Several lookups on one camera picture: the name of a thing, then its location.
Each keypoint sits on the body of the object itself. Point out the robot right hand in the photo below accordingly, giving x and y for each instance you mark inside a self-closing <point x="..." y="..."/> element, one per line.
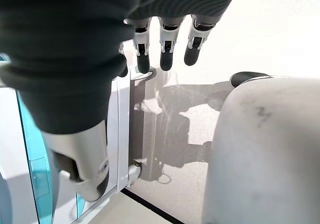
<point x="62" y="46"/>

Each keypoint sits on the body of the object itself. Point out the deep blue-fronted cart drawer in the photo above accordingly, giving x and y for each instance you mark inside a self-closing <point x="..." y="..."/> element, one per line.
<point x="37" y="146"/>
<point x="80" y="206"/>

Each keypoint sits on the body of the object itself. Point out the white medical cart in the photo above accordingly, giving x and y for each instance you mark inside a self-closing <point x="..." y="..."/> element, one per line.
<point x="120" y="134"/>

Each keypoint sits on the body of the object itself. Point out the grey cart caster wheel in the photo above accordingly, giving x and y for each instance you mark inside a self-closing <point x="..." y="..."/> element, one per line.
<point x="135" y="171"/>

